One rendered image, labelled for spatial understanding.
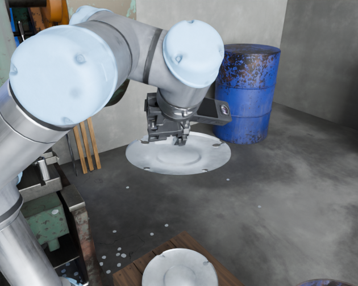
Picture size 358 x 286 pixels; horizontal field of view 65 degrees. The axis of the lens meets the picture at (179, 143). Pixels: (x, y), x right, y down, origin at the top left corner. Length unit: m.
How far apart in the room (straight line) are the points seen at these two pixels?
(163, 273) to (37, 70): 1.05
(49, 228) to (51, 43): 1.01
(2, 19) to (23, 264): 0.68
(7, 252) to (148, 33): 0.51
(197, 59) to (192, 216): 1.69
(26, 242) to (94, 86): 0.51
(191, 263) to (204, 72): 0.99
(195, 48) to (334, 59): 3.33
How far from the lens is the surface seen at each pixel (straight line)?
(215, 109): 0.54
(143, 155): 0.77
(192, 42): 0.35
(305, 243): 1.95
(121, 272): 1.25
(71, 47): 0.23
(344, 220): 2.23
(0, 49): 1.03
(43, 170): 1.17
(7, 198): 0.62
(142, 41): 0.36
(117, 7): 0.81
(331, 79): 3.67
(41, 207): 1.16
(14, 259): 0.69
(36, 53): 0.24
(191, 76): 0.34
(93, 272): 1.36
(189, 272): 1.20
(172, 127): 0.52
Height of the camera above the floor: 1.34
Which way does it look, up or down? 28 degrees down
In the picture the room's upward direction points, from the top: straight up
